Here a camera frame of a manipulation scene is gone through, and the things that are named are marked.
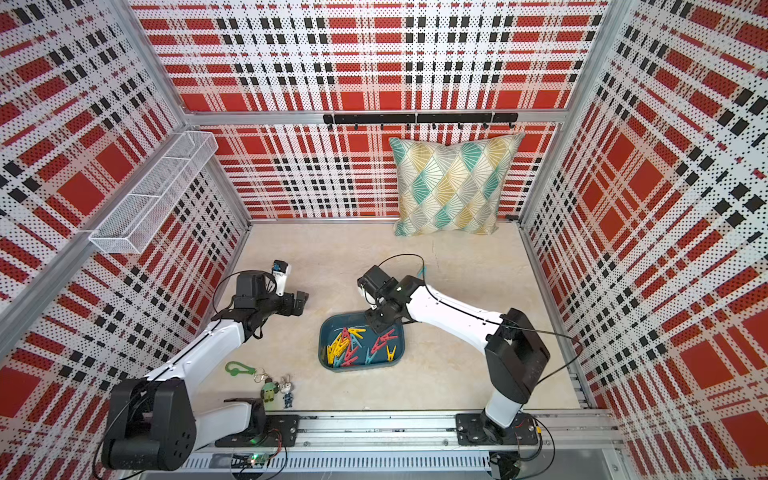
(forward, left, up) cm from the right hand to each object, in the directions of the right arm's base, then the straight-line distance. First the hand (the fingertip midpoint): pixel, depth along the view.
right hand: (382, 319), depth 82 cm
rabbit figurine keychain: (-15, +26, -8) cm, 31 cm away
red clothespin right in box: (-2, +1, -10) cm, 10 cm away
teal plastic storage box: (+2, +8, -10) cm, 13 cm away
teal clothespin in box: (-8, +4, -9) cm, 13 cm away
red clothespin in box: (-8, +10, -9) cm, 15 cm away
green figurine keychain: (-16, +30, -8) cm, 35 cm away
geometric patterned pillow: (+38, -22, +14) cm, 46 cm away
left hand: (+10, +27, -1) cm, 29 cm away
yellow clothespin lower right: (-6, -2, -10) cm, 12 cm away
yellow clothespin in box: (-5, +14, -8) cm, 17 cm away
